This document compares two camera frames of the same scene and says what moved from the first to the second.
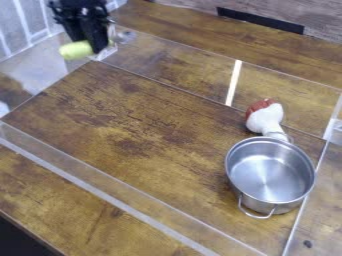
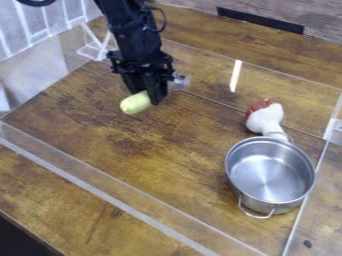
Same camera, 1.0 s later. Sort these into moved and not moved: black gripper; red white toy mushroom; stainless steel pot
Moved: black gripper
Not moved: red white toy mushroom; stainless steel pot
